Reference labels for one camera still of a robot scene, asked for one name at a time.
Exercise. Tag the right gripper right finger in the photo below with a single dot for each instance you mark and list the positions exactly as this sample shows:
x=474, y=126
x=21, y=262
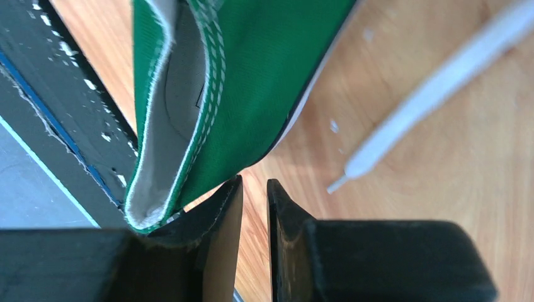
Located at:
x=370, y=260

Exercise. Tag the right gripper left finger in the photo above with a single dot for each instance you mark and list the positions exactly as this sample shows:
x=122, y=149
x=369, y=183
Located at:
x=193, y=258

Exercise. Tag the green canvas sneaker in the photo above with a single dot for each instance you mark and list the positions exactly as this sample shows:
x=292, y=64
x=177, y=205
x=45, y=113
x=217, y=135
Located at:
x=217, y=86

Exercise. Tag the white shoelace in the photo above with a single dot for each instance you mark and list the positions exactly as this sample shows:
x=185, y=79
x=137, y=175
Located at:
x=499, y=35

